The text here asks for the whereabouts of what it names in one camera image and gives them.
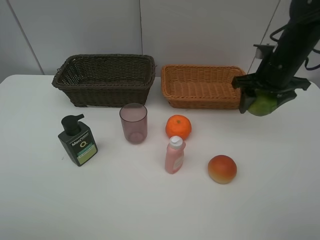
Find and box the red yellow peach fruit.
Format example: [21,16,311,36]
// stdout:
[207,155,238,185]

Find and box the light orange wicker basket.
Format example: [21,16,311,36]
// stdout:
[161,64,245,110]

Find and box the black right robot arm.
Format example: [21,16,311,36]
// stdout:
[232,0,320,117]

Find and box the pink lotion bottle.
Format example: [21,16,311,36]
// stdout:
[164,135,186,174]

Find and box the dark brown wicker basket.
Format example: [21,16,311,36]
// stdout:
[52,54,156,108]

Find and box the green mango fruit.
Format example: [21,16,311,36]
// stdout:
[248,94,277,117]

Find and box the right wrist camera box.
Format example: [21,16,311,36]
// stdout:
[253,44,275,60]

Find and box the black soap pump bottle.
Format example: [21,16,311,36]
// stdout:
[58,114,98,167]

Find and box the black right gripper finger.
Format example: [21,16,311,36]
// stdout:
[238,88,257,114]
[267,90,297,115]

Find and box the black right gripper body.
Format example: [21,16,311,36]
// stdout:
[232,43,311,93]

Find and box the translucent purple plastic cup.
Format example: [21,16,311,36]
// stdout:
[119,103,148,144]

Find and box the orange mandarin fruit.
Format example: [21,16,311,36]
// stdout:
[165,114,192,141]

